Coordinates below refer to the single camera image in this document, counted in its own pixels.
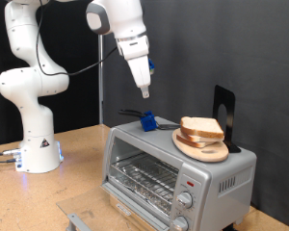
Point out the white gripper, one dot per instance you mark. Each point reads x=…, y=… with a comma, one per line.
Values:
x=138, y=61

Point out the metal spatula with blue block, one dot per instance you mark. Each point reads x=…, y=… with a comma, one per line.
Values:
x=148, y=122

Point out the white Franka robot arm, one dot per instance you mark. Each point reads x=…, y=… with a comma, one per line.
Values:
x=32, y=83

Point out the silver oven knob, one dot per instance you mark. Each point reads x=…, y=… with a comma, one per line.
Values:
x=185, y=200
x=180, y=223

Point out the silver toaster oven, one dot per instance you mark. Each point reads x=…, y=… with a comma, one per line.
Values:
x=212, y=205

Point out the wooden box under oven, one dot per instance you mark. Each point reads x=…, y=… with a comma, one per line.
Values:
x=136, y=223

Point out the grey metal pole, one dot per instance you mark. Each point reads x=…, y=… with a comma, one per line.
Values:
x=100, y=93

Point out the grey fabric backdrop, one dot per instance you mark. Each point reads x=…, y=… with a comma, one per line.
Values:
x=199, y=48

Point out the black fabric backdrop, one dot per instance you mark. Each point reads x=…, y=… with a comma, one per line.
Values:
x=73, y=118

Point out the black metal bookend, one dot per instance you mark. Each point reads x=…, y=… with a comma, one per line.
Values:
x=229, y=96

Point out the round wooden cutting board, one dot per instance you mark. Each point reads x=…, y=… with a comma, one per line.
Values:
x=208, y=154

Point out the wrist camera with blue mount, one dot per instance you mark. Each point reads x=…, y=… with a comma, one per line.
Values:
x=151, y=65

